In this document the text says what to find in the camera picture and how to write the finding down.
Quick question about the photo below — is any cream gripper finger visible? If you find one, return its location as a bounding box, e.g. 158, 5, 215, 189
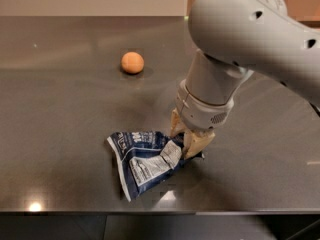
170, 109, 186, 137
183, 130, 215, 159

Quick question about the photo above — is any blue chip bag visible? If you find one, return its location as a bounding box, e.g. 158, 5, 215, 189
107, 131, 191, 202

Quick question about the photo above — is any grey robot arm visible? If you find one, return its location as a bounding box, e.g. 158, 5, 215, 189
171, 0, 320, 159

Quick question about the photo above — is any orange ball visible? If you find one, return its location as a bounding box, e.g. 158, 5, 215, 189
121, 52, 144, 74

